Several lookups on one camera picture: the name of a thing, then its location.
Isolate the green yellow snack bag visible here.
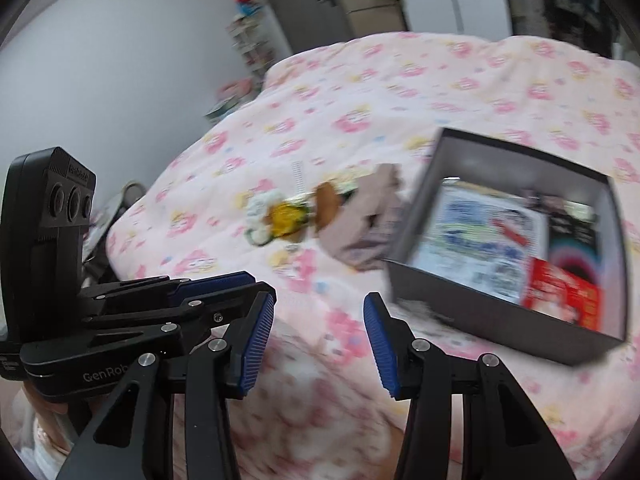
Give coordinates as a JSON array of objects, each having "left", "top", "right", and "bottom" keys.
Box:
[{"left": 268, "top": 202, "right": 310, "bottom": 243}]

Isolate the cartoon bead art pack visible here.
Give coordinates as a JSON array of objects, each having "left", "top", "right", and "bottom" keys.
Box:
[{"left": 408, "top": 177, "right": 548, "bottom": 304}]

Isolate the red packet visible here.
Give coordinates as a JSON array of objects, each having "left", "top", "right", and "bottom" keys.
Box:
[{"left": 520, "top": 258, "right": 603, "bottom": 332}]

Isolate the black rainbow product box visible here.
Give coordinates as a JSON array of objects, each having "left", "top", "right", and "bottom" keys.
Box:
[{"left": 547, "top": 212, "right": 600, "bottom": 285}]

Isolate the person left hand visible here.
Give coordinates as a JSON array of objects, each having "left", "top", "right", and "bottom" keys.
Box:
[{"left": 22, "top": 382, "right": 78, "bottom": 454}]

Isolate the white pink kitty blanket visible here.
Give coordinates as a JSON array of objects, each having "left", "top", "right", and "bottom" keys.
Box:
[{"left": 228, "top": 311, "right": 405, "bottom": 479}]

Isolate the beige pink garment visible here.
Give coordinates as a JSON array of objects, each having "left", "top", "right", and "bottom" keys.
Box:
[{"left": 318, "top": 164, "right": 405, "bottom": 271}]

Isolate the wooden comb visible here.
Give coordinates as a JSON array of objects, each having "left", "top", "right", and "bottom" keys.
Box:
[{"left": 314, "top": 182, "right": 342, "bottom": 233}]

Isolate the black storage box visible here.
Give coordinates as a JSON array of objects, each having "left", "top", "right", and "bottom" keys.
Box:
[{"left": 386, "top": 129, "right": 630, "bottom": 365}]

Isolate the pink cartoon bed sheet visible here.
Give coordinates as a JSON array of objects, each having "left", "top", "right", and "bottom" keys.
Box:
[{"left": 107, "top": 32, "right": 639, "bottom": 344}]

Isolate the white plush keychain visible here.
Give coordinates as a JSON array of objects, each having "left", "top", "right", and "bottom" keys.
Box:
[{"left": 245, "top": 188, "right": 284, "bottom": 246}]

